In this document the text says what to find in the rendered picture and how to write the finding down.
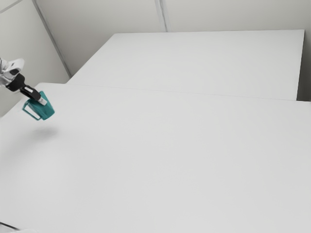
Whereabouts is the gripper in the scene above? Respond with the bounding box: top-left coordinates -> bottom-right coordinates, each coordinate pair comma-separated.
7,73 -> 47,106

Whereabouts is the teal faceted mug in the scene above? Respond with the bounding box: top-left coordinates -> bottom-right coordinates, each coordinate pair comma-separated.
22,91 -> 55,121

